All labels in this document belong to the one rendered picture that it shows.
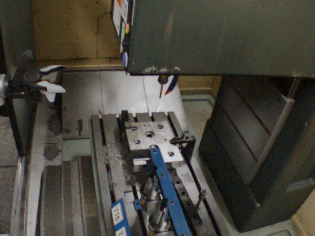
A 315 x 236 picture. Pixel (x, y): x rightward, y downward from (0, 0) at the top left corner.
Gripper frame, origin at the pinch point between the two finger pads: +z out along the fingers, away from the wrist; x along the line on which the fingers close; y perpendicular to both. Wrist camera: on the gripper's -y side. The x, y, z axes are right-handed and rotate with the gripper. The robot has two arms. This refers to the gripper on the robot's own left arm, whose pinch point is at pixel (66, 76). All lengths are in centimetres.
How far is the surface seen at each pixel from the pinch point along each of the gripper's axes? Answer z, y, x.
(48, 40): -15, 33, -112
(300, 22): 61, -30, 23
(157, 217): 21, 19, 43
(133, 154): 20.8, 23.4, 13.9
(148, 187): 21.4, 19.1, 31.9
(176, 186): 42, 48, 12
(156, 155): 28.4, 22.3, 16.5
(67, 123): -3, 78, -71
